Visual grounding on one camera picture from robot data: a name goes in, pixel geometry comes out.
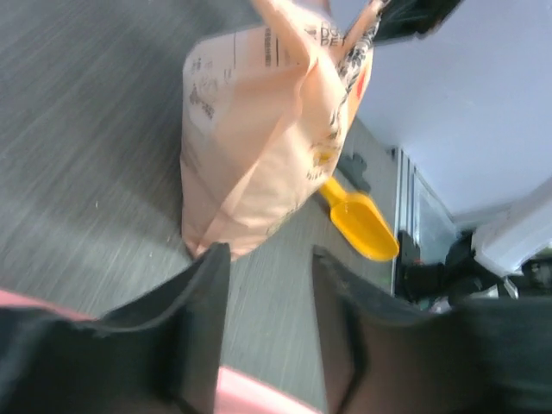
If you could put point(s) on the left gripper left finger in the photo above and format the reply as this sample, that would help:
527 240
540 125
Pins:
193 306

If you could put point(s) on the pink cat litter bag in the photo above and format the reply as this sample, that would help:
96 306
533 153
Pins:
266 111

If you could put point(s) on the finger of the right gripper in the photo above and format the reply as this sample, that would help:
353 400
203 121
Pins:
406 19

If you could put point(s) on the pink litter box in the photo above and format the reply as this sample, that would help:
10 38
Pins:
236 393

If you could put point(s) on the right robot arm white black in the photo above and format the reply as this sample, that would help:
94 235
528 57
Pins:
469 106

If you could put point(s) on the yellow plastic scoop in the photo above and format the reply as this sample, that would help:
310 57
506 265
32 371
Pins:
360 222

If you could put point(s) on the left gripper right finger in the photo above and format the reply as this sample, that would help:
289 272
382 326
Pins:
374 347

